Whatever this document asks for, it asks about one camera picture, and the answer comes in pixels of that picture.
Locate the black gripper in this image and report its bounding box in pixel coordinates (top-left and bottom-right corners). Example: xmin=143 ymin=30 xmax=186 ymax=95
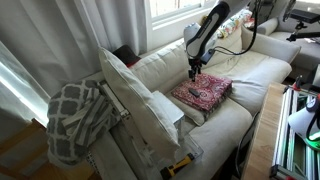
xmin=187 ymin=57 xmax=204 ymax=83

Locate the black remote control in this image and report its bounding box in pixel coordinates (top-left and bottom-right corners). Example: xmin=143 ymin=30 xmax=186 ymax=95
xmin=188 ymin=87 xmax=201 ymax=98

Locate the white rectangular pillow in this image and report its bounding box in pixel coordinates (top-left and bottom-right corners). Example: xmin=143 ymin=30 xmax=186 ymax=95
xmin=98 ymin=46 xmax=181 ymax=161

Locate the red patterned cushion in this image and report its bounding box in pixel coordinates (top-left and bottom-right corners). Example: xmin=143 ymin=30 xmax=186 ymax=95
xmin=171 ymin=73 xmax=234 ymax=114

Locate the flat beige cushion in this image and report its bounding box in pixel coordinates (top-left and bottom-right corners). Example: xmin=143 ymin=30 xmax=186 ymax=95
xmin=165 ymin=89 xmax=214 ymax=128

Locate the beige fabric sofa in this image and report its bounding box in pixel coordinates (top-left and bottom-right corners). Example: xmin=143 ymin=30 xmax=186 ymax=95
xmin=83 ymin=24 xmax=303 ymax=180

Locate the floral cushion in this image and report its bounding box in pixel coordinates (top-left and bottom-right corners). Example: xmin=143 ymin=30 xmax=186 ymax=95
xmin=216 ymin=9 xmax=254 ymax=39

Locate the white framed window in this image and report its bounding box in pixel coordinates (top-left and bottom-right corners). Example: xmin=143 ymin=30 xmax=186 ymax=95
xmin=143 ymin=0 xmax=221 ymax=53

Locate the light wooden table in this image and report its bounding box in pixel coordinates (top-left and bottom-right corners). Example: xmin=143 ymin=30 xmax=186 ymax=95
xmin=240 ymin=82 xmax=288 ymax=180

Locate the yellow and black tool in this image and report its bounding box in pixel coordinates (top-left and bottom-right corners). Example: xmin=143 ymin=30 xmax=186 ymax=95
xmin=159 ymin=152 xmax=196 ymax=179

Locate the red and black clamp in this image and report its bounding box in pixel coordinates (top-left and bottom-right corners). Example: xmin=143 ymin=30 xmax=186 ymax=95
xmin=283 ymin=75 xmax=304 ymax=94

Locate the grey sofa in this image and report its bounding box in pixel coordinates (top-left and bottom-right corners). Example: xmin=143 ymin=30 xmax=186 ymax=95
xmin=256 ymin=0 xmax=320 ymax=81

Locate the grey white patterned blanket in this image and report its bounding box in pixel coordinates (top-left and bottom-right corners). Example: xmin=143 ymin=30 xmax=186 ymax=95
xmin=45 ymin=79 xmax=121 ymax=167

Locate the white curtain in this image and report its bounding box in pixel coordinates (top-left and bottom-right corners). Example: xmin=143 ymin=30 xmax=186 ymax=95
xmin=0 ymin=0 xmax=149 ymax=128

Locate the brown wooden stool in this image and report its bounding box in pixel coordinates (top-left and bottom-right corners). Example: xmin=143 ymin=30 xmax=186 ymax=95
xmin=0 ymin=118 xmax=96 ymax=180

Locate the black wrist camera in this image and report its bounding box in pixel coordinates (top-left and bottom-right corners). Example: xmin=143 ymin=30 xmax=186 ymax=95
xmin=199 ymin=49 xmax=216 ymax=65

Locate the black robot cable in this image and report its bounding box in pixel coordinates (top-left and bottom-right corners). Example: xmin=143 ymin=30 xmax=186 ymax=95
xmin=213 ymin=0 xmax=263 ymax=56

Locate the black power cable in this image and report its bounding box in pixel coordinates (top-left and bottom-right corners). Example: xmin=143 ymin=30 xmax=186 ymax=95
xmin=233 ymin=113 xmax=261 ymax=178

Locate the aluminium frame rack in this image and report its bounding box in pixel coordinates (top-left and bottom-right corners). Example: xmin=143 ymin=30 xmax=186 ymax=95
xmin=269 ymin=84 xmax=320 ymax=180

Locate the black camera on stand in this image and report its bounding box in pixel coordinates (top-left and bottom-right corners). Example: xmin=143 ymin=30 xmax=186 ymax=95
xmin=283 ymin=0 xmax=320 ymax=43

